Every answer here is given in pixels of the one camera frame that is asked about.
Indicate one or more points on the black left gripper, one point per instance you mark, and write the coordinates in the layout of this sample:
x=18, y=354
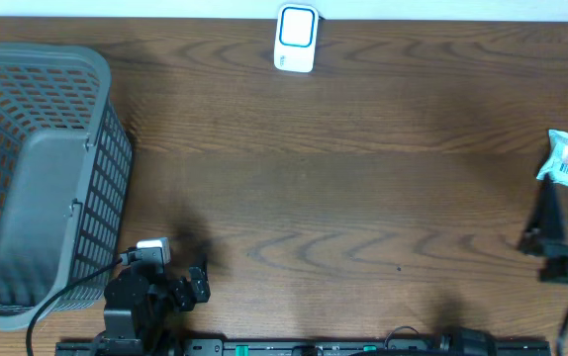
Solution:
x=185, y=297

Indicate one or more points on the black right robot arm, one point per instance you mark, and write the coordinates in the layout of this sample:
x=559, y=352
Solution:
x=463, y=339

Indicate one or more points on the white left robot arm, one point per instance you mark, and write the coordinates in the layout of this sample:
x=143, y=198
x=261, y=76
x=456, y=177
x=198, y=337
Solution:
x=142, y=298

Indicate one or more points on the white barcode scanner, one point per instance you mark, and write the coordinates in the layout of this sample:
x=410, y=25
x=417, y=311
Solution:
x=296, y=38

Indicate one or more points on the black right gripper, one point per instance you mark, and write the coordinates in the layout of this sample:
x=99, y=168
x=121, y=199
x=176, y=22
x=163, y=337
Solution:
x=548, y=229

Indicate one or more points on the pale green tissue pack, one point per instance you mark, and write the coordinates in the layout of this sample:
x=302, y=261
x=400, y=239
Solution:
x=556, y=164

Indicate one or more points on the grey plastic shopping basket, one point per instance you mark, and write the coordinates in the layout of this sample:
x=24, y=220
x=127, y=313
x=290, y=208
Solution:
x=65, y=165

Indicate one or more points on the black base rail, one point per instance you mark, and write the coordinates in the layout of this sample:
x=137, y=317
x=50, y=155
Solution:
x=217, y=347

